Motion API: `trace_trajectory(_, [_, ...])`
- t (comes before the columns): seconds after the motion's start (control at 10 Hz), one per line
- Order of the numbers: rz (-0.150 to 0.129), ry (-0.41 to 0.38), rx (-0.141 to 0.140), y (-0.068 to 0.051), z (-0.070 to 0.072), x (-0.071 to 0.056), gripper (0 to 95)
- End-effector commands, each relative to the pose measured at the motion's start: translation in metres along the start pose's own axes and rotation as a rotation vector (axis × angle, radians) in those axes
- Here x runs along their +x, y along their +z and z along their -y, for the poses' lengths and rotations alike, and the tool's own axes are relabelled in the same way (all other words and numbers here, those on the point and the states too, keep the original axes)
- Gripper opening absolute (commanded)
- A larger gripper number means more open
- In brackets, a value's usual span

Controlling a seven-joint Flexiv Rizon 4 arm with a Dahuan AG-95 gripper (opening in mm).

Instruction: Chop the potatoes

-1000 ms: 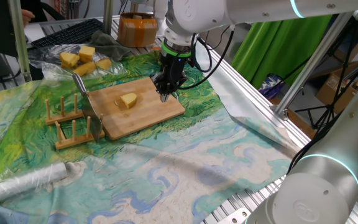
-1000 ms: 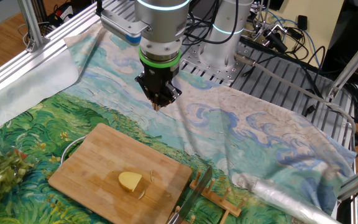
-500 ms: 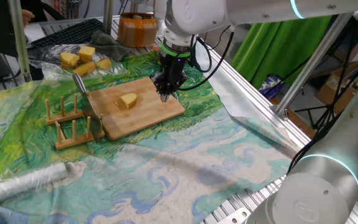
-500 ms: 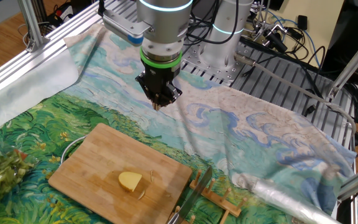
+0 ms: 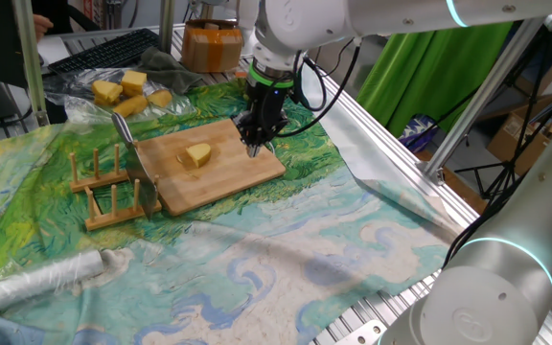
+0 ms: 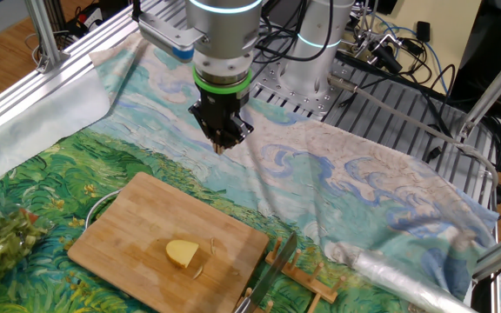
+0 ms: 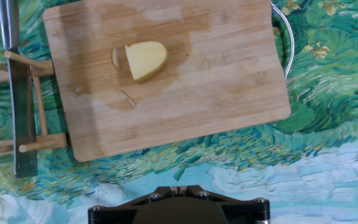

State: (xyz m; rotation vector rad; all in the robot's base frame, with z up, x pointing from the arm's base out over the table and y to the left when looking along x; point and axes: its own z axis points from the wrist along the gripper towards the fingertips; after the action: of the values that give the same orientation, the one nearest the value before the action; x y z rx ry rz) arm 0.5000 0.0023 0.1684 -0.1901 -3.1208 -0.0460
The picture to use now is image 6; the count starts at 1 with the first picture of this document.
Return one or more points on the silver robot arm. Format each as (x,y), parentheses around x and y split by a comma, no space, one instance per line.
(224,35)

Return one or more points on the steel kitchen knife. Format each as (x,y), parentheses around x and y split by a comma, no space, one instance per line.
(276,265)

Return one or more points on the plastic wrapped roll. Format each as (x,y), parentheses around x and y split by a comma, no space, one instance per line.
(389,278)

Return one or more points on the bamboo cutting board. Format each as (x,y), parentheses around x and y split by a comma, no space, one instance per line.
(124,243)

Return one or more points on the black power adapter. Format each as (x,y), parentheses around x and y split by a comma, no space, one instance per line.
(423,31)

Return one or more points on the thin potato slice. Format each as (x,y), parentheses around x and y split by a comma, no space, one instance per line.
(198,272)

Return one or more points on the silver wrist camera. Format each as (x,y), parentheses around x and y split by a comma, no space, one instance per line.
(163,32)

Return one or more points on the painted landscape tablecloth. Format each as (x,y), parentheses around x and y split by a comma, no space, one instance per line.
(320,195)

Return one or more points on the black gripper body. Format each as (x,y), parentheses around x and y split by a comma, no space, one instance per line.
(222,113)

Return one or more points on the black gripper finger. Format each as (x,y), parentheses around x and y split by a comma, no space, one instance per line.
(242,130)
(200,119)

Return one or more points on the bag of chopped greens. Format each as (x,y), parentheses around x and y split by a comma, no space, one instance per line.
(2,243)

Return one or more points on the white power strip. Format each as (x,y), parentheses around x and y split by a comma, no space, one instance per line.
(90,15)

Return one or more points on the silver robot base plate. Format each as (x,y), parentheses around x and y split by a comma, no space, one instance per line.
(276,87)

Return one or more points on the black camera on bracket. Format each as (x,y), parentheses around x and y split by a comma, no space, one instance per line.
(385,58)

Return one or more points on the wooden peg rack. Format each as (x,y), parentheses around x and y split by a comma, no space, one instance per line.
(302,278)

